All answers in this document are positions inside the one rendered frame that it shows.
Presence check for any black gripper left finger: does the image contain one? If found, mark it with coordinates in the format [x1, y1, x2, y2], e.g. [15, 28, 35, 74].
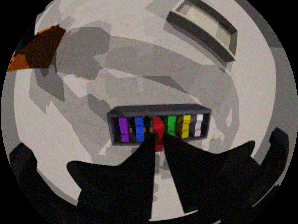
[67, 133, 156, 220]

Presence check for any white open tray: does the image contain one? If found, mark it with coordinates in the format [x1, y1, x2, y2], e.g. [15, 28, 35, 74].
[166, 0, 239, 63]

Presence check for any blue fuse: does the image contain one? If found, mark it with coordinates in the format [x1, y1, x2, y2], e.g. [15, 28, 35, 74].
[136, 116, 145, 141]

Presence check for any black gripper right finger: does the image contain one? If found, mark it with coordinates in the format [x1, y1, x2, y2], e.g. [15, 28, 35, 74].
[162, 133, 255, 214]

